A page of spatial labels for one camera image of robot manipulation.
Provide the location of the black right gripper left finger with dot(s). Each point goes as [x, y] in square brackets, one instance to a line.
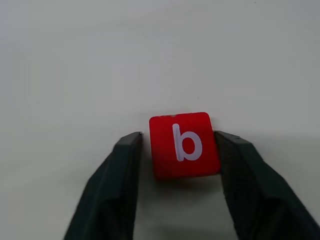
[107, 195]

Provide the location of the red letter b block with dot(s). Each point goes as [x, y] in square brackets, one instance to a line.
[162, 155]

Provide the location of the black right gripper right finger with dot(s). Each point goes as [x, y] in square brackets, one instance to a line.
[262, 195]

